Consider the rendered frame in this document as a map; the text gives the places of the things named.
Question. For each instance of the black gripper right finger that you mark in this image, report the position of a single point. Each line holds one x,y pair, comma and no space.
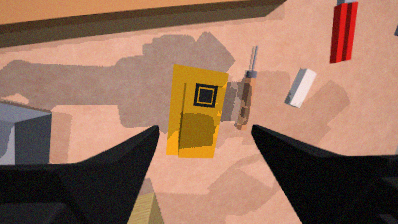
322,186

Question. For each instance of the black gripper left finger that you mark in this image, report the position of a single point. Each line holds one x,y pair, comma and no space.
101,189

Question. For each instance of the tan panel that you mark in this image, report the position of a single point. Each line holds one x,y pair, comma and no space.
24,22

